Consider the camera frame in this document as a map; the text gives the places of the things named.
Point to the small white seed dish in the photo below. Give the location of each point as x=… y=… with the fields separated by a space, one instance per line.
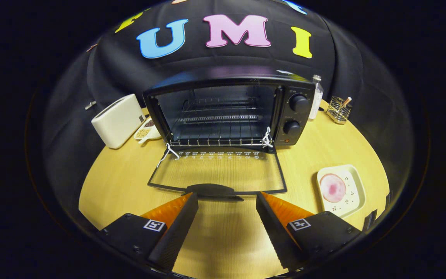
x=145 y=132

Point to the black toaster oven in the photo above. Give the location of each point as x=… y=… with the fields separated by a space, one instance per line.
x=300 y=116

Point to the small metal clip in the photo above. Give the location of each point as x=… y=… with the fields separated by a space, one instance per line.
x=90 y=105

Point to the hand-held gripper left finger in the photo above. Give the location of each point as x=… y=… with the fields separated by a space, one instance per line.
x=180 y=228

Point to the cream square food tray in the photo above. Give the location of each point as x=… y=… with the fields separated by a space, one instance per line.
x=352 y=186

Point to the white bread toaster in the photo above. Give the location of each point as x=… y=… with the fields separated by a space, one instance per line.
x=116 y=122

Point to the clear bottle with pink label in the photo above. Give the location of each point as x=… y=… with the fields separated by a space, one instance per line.
x=317 y=97

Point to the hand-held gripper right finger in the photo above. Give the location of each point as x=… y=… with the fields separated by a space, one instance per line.
x=275 y=232

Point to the wooden stick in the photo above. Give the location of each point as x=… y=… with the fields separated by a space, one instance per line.
x=347 y=101

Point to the pink ham slice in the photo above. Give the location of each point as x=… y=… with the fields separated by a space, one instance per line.
x=332 y=188

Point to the small pink clip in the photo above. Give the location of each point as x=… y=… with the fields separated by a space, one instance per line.
x=91 y=47

